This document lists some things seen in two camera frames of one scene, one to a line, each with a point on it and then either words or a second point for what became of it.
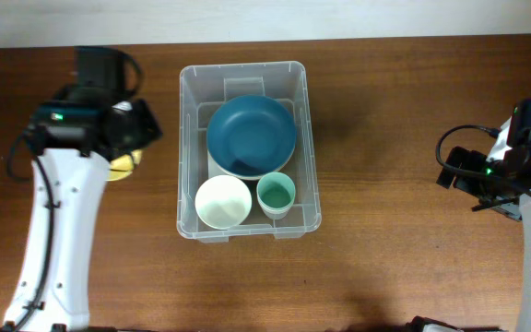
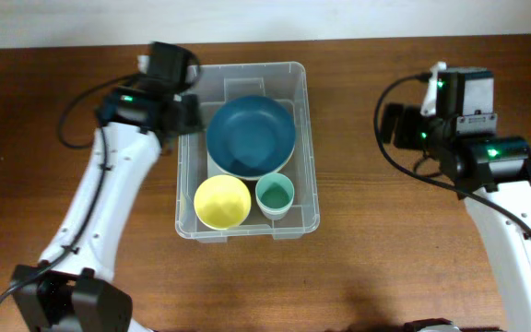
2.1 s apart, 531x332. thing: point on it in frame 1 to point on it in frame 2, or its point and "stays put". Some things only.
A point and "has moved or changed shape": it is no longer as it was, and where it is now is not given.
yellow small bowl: x=123 y=166 has moved or changed shape
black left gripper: x=153 y=127 to x=195 y=107
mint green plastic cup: x=276 y=191 stays put
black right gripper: x=472 y=160 to x=411 y=118
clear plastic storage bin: x=206 y=87 stays put
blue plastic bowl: x=251 y=135 stays put
